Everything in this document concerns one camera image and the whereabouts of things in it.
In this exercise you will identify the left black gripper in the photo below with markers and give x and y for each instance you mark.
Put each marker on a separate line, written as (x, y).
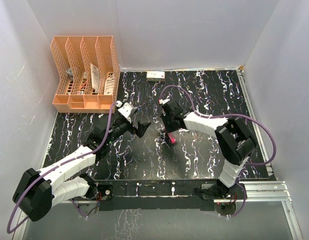
(141, 127)

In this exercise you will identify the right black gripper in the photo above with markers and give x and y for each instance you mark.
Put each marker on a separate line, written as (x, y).
(168, 129)

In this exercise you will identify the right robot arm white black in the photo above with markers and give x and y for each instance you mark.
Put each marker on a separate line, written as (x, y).
(235, 140)

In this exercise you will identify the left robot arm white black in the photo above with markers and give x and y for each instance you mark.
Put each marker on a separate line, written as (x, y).
(40, 190)

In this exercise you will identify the silver key with blue tag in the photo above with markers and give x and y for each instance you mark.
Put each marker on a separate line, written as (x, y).
(183, 130)

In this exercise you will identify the white labelled packet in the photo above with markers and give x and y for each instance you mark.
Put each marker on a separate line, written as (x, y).
(109, 85)

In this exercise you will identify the small white red box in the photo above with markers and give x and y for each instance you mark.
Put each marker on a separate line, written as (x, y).
(155, 76)

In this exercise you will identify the white paper packet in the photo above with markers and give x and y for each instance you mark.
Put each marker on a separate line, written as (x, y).
(95, 77)

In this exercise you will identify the orange plastic file organizer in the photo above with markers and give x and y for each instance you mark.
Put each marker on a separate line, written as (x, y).
(75, 94)

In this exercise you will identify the round metal object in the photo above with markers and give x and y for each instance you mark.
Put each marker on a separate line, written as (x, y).
(69, 72)

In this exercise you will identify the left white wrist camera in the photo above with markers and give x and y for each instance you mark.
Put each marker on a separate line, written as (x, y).
(126, 110)

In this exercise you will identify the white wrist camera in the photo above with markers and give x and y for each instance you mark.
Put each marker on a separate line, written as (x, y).
(126, 110)
(163, 101)

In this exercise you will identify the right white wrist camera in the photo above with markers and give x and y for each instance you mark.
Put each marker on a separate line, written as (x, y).
(163, 101)

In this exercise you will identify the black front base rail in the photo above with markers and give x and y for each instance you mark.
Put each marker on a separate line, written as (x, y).
(171, 194)

